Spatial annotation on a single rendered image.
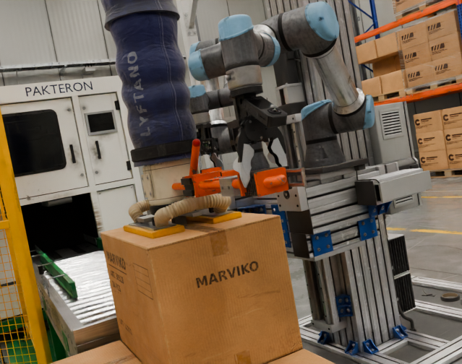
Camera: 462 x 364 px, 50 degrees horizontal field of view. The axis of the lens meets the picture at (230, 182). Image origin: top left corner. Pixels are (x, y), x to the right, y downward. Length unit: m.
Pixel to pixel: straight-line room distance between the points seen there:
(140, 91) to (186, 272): 0.57
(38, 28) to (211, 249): 10.29
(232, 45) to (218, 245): 0.55
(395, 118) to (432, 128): 7.61
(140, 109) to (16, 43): 9.78
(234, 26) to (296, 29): 0.46
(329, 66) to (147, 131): 0.60
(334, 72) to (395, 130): 0.71
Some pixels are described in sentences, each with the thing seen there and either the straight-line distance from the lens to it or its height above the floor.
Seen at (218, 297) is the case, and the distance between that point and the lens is 1.38.
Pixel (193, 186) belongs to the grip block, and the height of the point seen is 1.07.
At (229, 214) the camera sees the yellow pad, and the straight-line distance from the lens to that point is 1.52.
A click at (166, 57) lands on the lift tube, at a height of 1.46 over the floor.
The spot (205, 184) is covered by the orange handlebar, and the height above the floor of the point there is 1.08.
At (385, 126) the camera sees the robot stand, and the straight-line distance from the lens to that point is 2.24.
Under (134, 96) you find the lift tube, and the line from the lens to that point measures 1.56.
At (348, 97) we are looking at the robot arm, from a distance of 1.73.
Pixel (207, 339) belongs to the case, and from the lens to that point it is 1.40.
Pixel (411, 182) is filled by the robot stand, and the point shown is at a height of 0.92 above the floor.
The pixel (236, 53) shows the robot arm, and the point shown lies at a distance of 1.08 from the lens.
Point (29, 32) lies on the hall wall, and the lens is 11.38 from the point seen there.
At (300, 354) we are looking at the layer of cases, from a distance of 1.52.
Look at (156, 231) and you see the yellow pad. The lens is 1.44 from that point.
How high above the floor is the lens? 1.15
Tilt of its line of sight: 3 degrees down
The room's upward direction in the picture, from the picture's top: 10 degrees counter-clockwise
